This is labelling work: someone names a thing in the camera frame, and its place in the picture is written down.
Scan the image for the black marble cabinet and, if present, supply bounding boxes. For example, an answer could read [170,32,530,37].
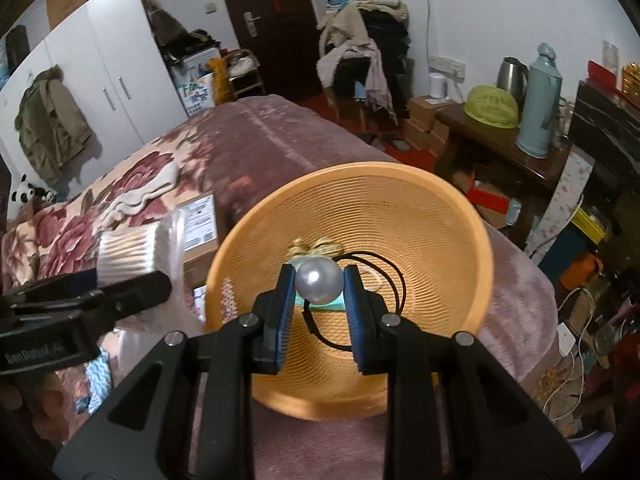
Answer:
[568,78,639,193]

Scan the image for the dark wooden side table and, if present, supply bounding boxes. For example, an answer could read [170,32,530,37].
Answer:
[435,104,570,248]

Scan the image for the white wardrobe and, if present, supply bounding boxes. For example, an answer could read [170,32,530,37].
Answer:
[1,0,188,195]

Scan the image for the cotton swabs pack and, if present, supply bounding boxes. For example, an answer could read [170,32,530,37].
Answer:
[96,210,186,285]

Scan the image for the floral fleece blanket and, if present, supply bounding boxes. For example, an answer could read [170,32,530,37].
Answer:
[1,96,558,479]

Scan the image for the green mesh food cover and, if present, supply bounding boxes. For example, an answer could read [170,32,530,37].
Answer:
[463,84,520,129]

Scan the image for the pile of clothes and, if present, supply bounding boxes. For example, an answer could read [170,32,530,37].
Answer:
[317,0,410,122]

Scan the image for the stacked cardboard boxes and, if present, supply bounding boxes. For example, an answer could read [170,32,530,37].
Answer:
[404,96,454,159]

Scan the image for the green face mask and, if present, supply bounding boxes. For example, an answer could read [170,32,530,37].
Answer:
[288,256,345,310]

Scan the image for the dark wooden door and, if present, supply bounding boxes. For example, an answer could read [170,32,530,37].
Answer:
[224,0,321,102]

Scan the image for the yellow measuring tape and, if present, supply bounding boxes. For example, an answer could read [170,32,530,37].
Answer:
[286,237,345,260]

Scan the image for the wall power strip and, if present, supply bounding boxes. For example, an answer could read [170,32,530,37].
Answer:
[428,55,465,82]

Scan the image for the printed shopping bag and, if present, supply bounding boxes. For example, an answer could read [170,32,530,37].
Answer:
[177,73,216,116]

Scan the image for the olive green jacket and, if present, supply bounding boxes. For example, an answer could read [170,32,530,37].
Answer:
[14,65,93,186]

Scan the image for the teal thermos flask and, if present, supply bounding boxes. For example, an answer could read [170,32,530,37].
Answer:
[516,42,563,159]

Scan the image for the panda plush toy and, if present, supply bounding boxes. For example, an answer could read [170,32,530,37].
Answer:
[11,174,55,205]

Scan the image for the orange plastic basket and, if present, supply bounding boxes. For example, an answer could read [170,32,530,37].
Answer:
[205,162,494,422]

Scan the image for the blue white striped cloth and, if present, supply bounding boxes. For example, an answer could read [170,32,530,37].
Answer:
[74,347,113,415]

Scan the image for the brown cardboard box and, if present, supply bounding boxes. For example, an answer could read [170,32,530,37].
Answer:
[179,193,224,288]

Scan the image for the steel electric kettle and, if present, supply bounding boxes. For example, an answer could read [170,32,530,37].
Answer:
[496,56,528,105]

